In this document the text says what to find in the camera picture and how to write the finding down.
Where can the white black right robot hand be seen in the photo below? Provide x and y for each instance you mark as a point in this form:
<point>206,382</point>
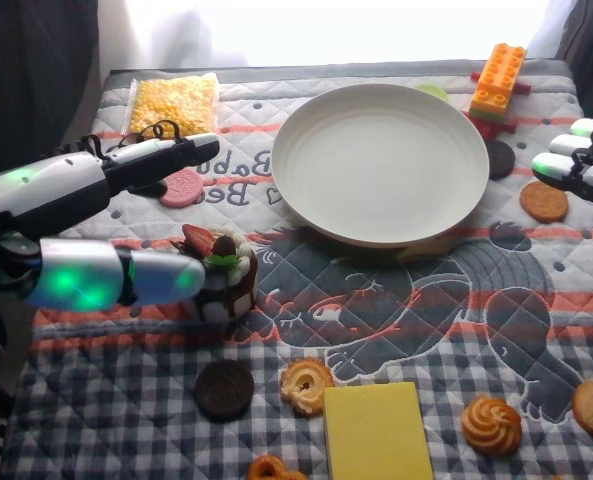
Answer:
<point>556,165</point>

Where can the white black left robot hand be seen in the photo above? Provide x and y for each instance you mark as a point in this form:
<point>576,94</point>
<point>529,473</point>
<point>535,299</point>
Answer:
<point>51,187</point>

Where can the chocolate strawberry toy cake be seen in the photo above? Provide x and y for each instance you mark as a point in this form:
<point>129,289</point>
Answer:
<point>228,280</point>

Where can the white round plate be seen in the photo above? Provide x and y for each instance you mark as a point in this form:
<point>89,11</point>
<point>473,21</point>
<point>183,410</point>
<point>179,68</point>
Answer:
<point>376,165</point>

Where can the tan round biscuit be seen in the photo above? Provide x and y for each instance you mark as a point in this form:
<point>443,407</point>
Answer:
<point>543,202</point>

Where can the dark chocolate sandwich cookie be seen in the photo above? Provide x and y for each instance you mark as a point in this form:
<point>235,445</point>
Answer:
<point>224,390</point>
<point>501,160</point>

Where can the red toy building block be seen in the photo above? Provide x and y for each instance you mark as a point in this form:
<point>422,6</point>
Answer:
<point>496,129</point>

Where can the orange toy building block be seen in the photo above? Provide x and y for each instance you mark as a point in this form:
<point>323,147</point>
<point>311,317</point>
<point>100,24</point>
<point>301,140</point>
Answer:
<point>498,80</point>

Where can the pink sandwich cookie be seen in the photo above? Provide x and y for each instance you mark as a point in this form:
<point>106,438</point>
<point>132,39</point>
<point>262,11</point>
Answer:
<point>183,189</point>

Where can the light green round lid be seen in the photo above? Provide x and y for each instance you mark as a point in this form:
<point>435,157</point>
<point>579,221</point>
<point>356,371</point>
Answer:
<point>432,91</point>

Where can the bag of yellow corn kernels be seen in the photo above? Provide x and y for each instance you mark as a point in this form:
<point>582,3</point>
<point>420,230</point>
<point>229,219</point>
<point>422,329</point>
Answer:
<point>173,102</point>

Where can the grey quilt with bear print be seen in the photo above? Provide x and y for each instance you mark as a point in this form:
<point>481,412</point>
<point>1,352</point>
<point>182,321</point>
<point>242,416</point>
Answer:
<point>376,310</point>

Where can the swirl butter cookie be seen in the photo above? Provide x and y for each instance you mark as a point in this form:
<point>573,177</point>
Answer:
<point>491,425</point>

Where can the yellow rectangular sponge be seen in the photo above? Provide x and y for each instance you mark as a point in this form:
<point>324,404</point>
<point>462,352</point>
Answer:
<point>376,435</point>

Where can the butter cookie with hole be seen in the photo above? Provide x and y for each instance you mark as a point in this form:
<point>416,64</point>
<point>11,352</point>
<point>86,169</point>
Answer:
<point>316,395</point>

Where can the pretzel shaped butter cookie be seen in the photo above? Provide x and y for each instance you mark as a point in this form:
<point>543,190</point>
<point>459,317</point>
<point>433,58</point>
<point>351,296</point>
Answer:
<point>268,470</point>

